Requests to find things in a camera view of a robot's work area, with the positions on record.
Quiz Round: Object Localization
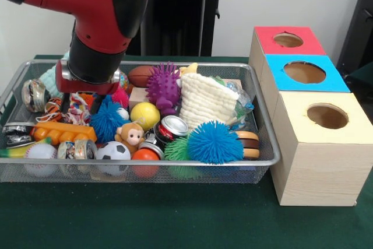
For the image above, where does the silver mesh bin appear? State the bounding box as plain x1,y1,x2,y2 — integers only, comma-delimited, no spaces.
0,59,283,184

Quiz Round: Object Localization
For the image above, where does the white cloth with colourful shapes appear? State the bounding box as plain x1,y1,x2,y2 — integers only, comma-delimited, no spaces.
62,92,94,126

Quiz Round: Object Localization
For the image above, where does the large blue spiky ball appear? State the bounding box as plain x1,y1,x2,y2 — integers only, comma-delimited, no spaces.
187,120,245,164

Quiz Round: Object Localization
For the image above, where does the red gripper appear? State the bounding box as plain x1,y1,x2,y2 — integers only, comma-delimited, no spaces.
55,59,121,115

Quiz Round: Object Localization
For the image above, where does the cream knitted cloth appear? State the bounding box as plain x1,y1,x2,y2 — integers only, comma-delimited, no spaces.
179,73,240,129

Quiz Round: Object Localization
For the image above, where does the black and white soccer ball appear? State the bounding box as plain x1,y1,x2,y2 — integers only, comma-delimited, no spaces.
96,141,132,177

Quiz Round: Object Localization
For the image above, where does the wooden box with three holes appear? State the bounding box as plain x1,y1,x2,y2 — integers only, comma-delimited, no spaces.
248,26,373,206

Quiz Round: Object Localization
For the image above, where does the purple spiky ball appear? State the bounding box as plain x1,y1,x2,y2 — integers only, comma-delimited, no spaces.
145,62,183,115

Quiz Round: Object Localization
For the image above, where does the large green spiky ball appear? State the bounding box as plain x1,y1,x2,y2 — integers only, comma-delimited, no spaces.
164,136,202,178

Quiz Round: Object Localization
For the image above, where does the plain yellow ball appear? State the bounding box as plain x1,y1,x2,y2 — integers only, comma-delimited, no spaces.
130,102,161,132

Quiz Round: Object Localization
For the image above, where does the white baseball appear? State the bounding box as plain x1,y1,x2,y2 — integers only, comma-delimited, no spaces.
24,143,58,177

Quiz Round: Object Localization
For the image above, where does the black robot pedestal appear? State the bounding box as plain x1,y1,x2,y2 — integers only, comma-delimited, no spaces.
139,0,235,57

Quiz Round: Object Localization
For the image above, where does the mint green knitted cloth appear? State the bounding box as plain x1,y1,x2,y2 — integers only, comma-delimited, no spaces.
39,52,71,98

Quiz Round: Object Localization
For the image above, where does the wooden burger toy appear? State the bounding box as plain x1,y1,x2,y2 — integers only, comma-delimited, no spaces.
235,131,260,161

